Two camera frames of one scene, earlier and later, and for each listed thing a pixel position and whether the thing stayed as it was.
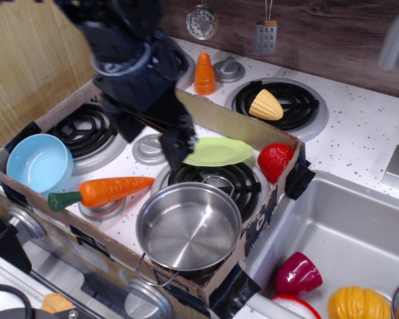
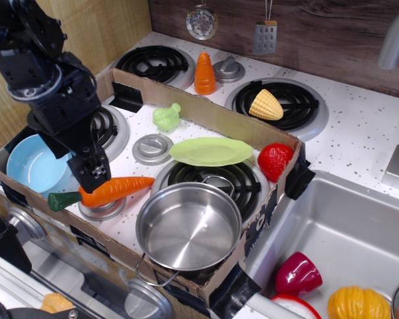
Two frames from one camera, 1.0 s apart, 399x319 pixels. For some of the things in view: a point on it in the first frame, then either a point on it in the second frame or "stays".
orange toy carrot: [99, 191] stays
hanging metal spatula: [265, 35] stays
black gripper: [142, 78] -> [66, 119]
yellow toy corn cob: [265, 106] stays
